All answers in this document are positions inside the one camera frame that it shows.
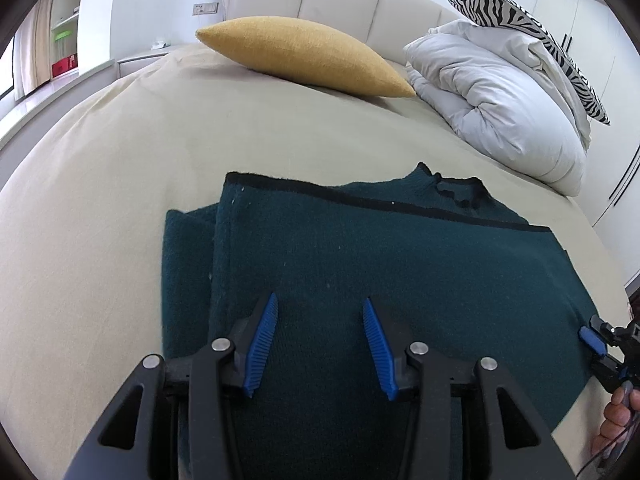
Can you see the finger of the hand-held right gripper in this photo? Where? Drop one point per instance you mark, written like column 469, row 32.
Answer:
column 607, row 371
column 590, row 339

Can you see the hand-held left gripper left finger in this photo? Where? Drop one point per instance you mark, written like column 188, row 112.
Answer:
column 260, row 345

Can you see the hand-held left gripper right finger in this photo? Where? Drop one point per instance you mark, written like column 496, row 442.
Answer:
column 380, row 350

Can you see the dark green sweater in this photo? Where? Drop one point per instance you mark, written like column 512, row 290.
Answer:
column 350, row 260

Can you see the person's right hand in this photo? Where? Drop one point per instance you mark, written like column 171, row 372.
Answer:
column 617, row 417

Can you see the bed with beige sheet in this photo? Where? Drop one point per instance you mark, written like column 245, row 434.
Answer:
column 125, row 160

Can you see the white duvet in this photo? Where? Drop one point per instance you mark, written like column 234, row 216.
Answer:
column 500, row 105

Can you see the yellow pillow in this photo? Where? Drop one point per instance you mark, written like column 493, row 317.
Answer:
column 300, row 50

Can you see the zebra striped pillow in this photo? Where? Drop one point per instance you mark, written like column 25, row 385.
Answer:
column 550, row 35

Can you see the white nightstand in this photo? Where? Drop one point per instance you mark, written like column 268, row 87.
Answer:
column 140, row 57

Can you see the small white item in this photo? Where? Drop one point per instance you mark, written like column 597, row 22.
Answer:
column 159, row 43

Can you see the white window ledge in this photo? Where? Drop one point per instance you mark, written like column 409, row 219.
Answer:
column 55, row 95

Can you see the white wardrobe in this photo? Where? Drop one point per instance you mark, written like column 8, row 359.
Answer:
column 590, row 10

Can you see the red box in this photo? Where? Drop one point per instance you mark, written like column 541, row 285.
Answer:
column 64, row 66

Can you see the green plastic item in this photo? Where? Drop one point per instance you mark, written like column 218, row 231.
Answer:
column 62, row 40

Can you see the window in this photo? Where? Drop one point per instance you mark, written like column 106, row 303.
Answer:
column 6, row 75

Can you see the beige curtain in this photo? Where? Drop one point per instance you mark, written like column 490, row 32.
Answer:
column 32, row 50

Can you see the wall socket panel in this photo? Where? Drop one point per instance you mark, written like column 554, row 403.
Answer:
column 205, row 8

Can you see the white wall shelf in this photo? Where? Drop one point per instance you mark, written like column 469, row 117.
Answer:
column 67, row 5

